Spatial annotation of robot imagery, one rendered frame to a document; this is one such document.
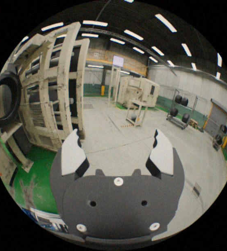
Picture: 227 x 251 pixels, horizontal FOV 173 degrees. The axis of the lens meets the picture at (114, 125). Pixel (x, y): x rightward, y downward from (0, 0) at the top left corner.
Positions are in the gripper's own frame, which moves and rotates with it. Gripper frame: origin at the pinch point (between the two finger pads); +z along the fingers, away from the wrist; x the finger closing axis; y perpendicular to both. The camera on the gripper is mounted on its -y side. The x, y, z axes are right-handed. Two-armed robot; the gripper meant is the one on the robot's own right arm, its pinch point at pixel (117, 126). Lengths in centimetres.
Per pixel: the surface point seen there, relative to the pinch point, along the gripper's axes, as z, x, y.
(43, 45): 40, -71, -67
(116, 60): 390, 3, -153
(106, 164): 55, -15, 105
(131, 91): 410, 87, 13
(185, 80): 697, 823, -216
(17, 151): 1, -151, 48
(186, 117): 241, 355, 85
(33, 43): 27, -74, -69
